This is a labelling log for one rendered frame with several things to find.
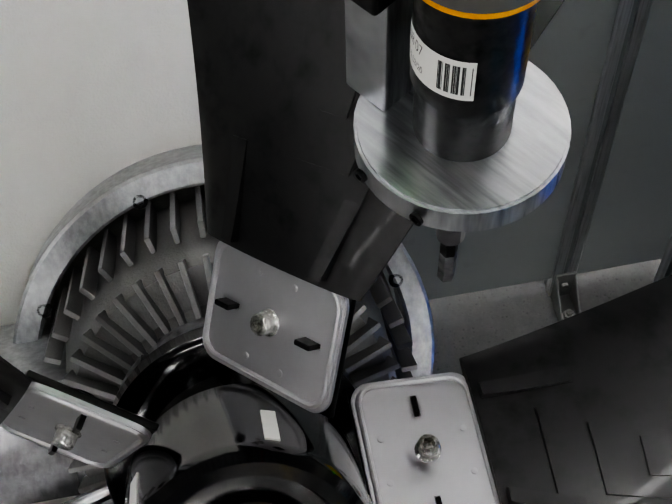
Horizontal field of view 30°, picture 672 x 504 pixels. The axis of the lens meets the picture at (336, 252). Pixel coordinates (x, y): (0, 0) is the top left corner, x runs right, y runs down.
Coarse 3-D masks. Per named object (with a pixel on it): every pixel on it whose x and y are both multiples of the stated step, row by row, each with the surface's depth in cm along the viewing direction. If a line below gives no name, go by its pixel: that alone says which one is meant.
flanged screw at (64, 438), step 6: (60, 426) 61; (66, 426) 61; (60, 432) 61; (66, 432) 61; (72, 432) 61; (54, 438) 61; (60, 438) 60; (66, 438) 61; (72, 438) 61; (54, 444) 61; (60, 444) 61; (66, 444) 61; (72, 444) 61
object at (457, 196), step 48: (384, 0) 36; (384, 48) 38; (384, 96) 40; (528, 96) 41; (384, 144) 40; (528, 144) 40; (384, 192) 39; (432, 192) 39; (480, 192) 39; (528, 192) 39
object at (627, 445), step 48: (528, 336) 68; (576, 336) 68; (624, 336) 68; (480, 384) 65; (528, 384) 66; (576, 384) 66; (624, 384) 66; (528, 432) 65; (576, 432) 65; (624, 432) 65; (528, 480) 63; (576, 480) 63; (624, 480) 64
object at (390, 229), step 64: (192, 0) 60; (256, 0) 58; (320, 0) 56; (256, 64) 58; (320, 64) 56; (256, 128) 59; (320, 128) 57; (256, 192) 60; (320, 192) 57; (256, 256) 60; (320, 256) 57; (384, 256) 56
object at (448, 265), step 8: (440, 232) 45; (448, 232) 45; (456, 232) 45; (464, 232) 46; (440, 240) 46; (448, 240) 45; (456, 240) 46; (440, 248) 47; (448, 248) 46; (456, 248) 47; (440, 256) 47; (448, 256) 47; (456, 256) 47; (440, 264) 48; (448, 264) 47; (440, 272) 48; (448, 272) 48; (448, 280) 48
